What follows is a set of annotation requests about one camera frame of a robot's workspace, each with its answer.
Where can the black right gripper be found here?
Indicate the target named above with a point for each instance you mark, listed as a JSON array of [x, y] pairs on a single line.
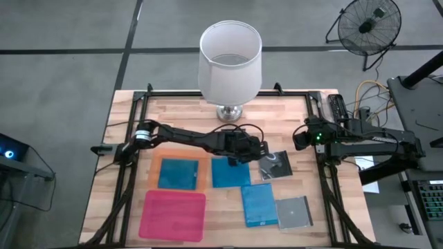
[[316, 131]]

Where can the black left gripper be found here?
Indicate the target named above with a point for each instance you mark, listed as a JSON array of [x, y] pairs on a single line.
[[245, 145]]

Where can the clear black-tray CD jewel case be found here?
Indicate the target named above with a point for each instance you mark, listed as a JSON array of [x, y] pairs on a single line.
[[275, 167], [293, 213]]

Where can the large blue disc case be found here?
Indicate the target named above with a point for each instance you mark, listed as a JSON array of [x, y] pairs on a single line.
[[259, 205]]

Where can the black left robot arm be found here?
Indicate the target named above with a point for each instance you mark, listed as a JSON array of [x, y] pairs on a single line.
[[187, 136]]

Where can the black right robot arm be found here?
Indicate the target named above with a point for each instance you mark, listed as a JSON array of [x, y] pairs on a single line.
[[353, 145]]

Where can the cream plastic bin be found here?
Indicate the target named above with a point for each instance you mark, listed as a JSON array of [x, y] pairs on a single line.
[[205, 173]]

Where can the pink translucent plastic bin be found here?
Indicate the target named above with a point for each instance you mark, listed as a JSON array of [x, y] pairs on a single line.
[[171, 216]]

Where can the white paper sheet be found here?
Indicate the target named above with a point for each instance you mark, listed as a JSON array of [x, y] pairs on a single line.
[[370, 188]]

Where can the black support beam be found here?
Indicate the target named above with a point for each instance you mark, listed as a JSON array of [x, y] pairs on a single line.
[[380, 173]]

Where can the silver table lamp white shade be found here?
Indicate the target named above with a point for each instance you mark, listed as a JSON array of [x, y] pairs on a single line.
[[230, 69]]

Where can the grey side table top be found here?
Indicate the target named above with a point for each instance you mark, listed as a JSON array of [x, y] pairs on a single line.
[[418, 114]]

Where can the black floor fan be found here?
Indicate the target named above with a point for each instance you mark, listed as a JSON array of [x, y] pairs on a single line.
[[367, 26]]

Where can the black stand pole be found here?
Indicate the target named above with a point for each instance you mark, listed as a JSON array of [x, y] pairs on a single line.
[[424, 71]]

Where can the black backlit keyboard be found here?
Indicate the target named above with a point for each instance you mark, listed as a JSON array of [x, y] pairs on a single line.
[[431, 200]]

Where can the grey desk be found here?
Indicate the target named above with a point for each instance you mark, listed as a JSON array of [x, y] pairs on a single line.
[[24, 167]]

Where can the computer with blue light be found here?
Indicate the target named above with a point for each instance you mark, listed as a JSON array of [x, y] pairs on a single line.
[[10, 147]]

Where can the black aluminium table frame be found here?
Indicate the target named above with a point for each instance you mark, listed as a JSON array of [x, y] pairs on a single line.
[[166, 93]]

